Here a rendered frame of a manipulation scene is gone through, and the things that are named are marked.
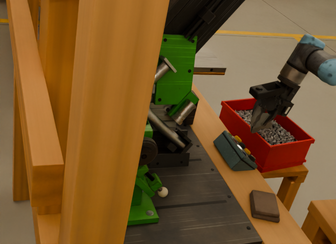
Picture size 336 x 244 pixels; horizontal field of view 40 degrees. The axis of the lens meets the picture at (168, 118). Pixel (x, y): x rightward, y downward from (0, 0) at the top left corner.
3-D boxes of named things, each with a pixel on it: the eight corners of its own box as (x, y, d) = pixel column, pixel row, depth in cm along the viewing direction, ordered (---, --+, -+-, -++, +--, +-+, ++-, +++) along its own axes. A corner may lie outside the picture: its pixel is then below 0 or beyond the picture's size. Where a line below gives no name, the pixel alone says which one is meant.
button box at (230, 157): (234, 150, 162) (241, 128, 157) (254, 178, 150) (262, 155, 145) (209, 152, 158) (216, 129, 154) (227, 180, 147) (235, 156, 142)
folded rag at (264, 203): (248, 194, 137) (251, 187, 135) (275, 200, 137) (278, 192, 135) (251, 218, 128) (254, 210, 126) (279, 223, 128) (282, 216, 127)
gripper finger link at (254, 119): (260, 134, 158) (274, 112, 155) (249, 131, 154) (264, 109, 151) (254, 129, 160) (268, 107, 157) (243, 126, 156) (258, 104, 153)
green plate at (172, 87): (180, 97, 148) (186, 32, 142) (190, 104, 141) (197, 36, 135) (146, 97, 144) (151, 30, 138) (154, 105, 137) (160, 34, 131)
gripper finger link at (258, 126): (265, 139, 156) (280, 117, 153) (254, 137, 152) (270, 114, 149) (260, 134, 158) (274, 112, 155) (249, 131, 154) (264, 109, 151)
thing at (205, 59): (206, 55, 169) (208, 47, 168) (224, 75, 157) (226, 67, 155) (102, 51, 155) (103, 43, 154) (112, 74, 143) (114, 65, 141)
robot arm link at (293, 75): (297, 71, 142) (280, 59, 148) (289, 83, 144) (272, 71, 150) (310, 76, 147) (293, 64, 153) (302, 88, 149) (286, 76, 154)
